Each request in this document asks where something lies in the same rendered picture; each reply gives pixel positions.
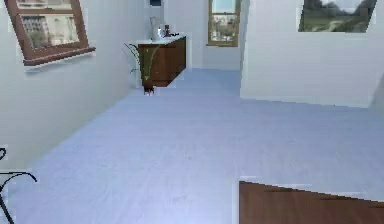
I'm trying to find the tall brown framed window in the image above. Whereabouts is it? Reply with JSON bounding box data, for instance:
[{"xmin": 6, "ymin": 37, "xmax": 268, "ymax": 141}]
[{"xmin": 207, "ymin": 0, "xmax": 242, "ymax": 48}]

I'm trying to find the landscape wall picture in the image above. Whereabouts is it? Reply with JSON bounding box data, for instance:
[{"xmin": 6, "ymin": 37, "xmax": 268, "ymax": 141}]
[{"xmin": 297, "ymin": 0, "xmax": 378, "ymax": 34}]

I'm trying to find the green house plant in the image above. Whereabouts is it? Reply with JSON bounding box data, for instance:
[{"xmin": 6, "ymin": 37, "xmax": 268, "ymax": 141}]
[{"xmin": 124, "ymin": 42, "xmax": 161, "ymax": 96}]

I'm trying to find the brown cupboard with white top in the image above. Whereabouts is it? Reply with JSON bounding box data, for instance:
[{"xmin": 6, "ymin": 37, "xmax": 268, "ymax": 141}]
[{"xmin": 136, "ymin": 33, "xmax": 188, "ymax": 89}]

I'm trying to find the brown wooden table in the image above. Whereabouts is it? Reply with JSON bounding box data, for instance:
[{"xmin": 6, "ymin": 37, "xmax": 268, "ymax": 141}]
[{"xmin": 238, "ymin": 180, "xmax": 384, "ymax": 224}]

